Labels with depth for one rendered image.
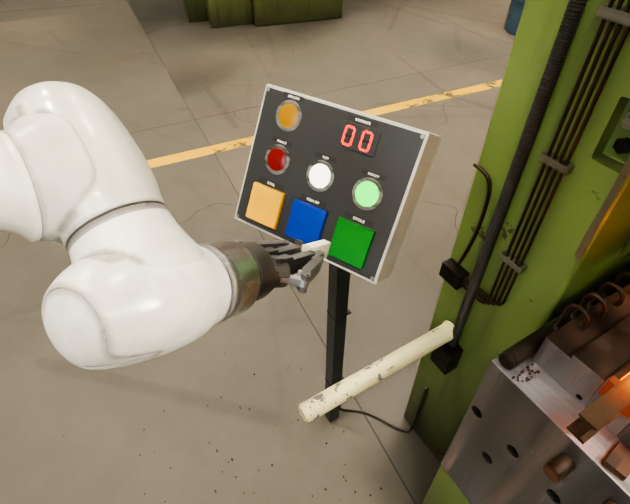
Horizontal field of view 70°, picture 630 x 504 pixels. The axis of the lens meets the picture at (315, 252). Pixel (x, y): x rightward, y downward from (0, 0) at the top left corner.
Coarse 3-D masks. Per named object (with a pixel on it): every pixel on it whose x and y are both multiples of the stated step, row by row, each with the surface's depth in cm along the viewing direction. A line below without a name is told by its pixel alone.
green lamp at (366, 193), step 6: (360, 186) 80; (366, 186) 80; (372, 186) 79; (360, 192) 80; (366, 192) 80; (372, 192) 79; (378, 192) 79; (360, 198) 80; (366, 198) 80; (372, 198) 79; (366, 204) 80; (372, 204) 80
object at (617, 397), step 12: (612, 384) 62; (624, 384) 62; (600, 396) 60; (612, 396) 60; (624, 396) 60; (588, 408) 58; (600, 408) 58; (612, 408) 58; (624, 408) 61; (576, 420) 61; (588, 420) 57; (600, 420) 57; (576, 432) 60; (588, 432) 60
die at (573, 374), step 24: (624, 288) 78; (624, 312) 75; (552, 336) 71; (576, 336) 71; (600, 336) 70; (624, 336) 70; (552, 360) 72; (576, 360) 68; (600, 360) 67; (624, 360) 67; (576, 384) 69; (600, 384) 65; (624, 432) 65
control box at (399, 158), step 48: (288, 96) 85; (288, 144) 86; (336, 144) 81; (384, 144) 77; (432, 144) 77; (240, 192) 94; (288, 192) 88; (336, 192) 83; (384, 192) 78; (288, 240) 89; (384, 240) 80
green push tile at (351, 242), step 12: (336, 228) 83; (348, 228) 82; (360, 228) 81; (336, 240) 84; (348, 240) 82; (360, 240) 81; (372, 240) 81; (336, 252) 84; (348, 252) 83; (360, 252) 81; (360, 264) 82
